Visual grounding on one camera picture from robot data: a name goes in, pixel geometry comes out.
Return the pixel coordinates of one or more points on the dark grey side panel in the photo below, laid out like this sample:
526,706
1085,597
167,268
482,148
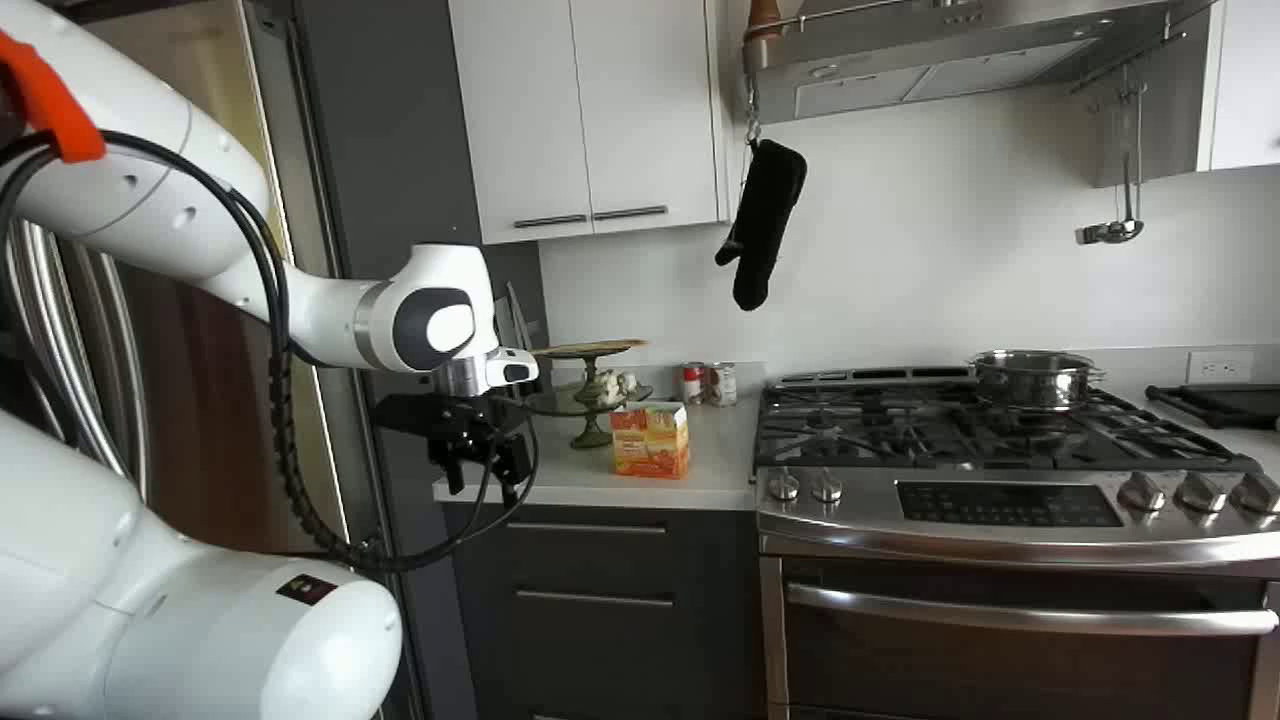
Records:
385,134

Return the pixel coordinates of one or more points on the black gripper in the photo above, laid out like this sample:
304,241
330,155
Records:
453,422

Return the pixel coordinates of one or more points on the red lid spice jar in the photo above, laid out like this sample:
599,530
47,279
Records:
691,386

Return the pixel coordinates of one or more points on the white cabinet beside hood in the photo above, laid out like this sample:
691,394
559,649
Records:
1247,83

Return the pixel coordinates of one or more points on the silver lid spice jar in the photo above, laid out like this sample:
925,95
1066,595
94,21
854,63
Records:
725,386

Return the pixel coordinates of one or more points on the green tiered cake stand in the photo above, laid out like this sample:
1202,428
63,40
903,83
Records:
590,386

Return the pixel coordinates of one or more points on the white wall outlet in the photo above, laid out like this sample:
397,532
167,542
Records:
1221,365

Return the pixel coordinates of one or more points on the white upper cabinet door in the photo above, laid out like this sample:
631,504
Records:
645,104
512,115

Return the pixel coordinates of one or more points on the orange carton box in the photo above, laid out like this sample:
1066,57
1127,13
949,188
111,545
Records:
650,440

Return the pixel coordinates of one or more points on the small white cup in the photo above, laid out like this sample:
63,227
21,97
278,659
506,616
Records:
610,386

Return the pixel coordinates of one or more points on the large silver stove knob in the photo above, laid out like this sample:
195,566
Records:
1202,495
1140,495
1256,495

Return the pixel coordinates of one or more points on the shallow dark grey drawer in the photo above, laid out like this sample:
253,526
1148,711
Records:
665,545

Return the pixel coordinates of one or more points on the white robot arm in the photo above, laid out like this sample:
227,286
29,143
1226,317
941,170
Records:
132,185

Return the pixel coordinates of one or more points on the small silver stove knob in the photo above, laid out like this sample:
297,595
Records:
782,490
827,495

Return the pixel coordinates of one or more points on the steel cooking pot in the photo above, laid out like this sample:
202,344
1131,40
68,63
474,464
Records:
1030,383

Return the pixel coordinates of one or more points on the deep dark grey drawer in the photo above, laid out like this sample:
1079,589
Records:
640,653

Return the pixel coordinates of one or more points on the stainless steel refrigerator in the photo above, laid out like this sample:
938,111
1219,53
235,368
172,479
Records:
202,403

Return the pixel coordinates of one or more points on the stainless gas stove range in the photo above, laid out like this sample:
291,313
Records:
1015,532

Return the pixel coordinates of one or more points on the wall knife rack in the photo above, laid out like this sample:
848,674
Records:
512,321

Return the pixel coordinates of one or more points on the hanging steel ladle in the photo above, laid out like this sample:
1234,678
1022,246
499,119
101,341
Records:
1131,202

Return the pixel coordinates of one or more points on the stainless steel range hood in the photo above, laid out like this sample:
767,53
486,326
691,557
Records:
963,53

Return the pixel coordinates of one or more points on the black oven mitt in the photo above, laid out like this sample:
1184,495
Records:
762,220

